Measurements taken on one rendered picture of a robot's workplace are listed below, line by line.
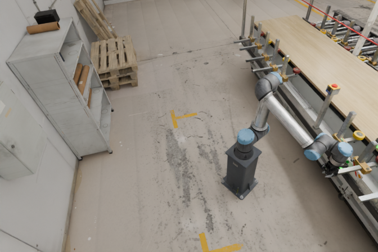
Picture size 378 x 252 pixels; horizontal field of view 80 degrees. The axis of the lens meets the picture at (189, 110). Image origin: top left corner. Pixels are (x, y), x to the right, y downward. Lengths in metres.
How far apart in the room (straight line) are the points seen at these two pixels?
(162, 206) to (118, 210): 0.50
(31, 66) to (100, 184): 1.54
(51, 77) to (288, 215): 2.75
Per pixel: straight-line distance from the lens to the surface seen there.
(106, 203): 2.97
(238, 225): 2.64
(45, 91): 2.70
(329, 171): 1.95
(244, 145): 2.12
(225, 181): 2.80
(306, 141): 1.73
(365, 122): 2.52
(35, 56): 2.49
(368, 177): 2.51
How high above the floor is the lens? 2.49
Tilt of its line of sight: 44 degrees down
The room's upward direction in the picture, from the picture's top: 7 degrees counter-clockwise
